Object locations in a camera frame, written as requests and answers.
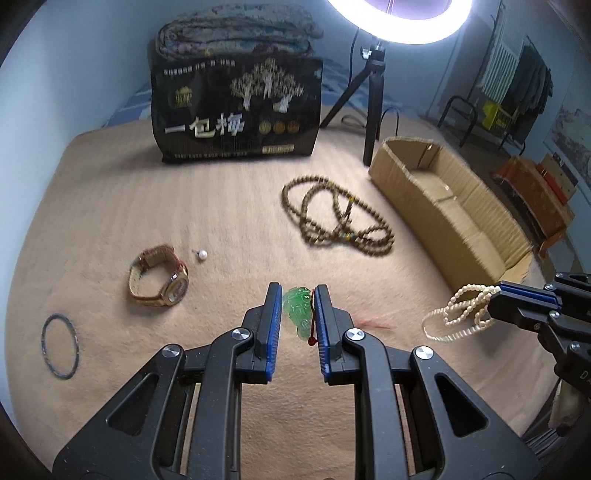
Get green jade pendant red cord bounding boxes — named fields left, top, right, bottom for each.
left=281, top=285, right=394, bottom=347

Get dark thin bangle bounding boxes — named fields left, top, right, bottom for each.
left=40, top=312, right=80, bottom=381

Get folded floral quilt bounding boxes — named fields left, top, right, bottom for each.
left=154, top=3, right=324, bottom=61

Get brown wooden cabinet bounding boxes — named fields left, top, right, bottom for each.
left=492, top=156, right=574, bottom=258

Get black printed bag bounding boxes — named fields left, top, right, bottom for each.
left=150, top=54, right=324, bottom=164

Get blue patterned bedsheet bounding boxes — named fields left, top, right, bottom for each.
left=104, top=59, right=404, bottom=127

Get white ring light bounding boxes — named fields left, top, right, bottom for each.
left=329, top=0, right=473, bottom=45

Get black metal chair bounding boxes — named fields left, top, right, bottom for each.
left=437, top=95, right=479, bottom=148

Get hanging dark clothes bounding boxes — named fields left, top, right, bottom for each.
left=501, top=44, right=554, bottom=144

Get cardboard box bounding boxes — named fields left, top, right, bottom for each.
left=369, top=137, right=534, bottom=290

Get white pearl earring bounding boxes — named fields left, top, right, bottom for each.
left=192, top=249, right=208, bottom=262

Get yellow crate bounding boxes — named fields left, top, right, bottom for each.
left=482, top=100, right=514, bottom=135

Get black tripod stand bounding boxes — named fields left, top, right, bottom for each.
left=320, top=41, right=386, bottom=167

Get white pearl necklace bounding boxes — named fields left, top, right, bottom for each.
left=420, top=283, right=502, bottom=343

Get brown strap wristwatch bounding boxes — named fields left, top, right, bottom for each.
left=127, top=244, right=189, bottom=308

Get right hand in white glove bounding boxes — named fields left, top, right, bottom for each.
left=548, top=380, right=587, bottom=429

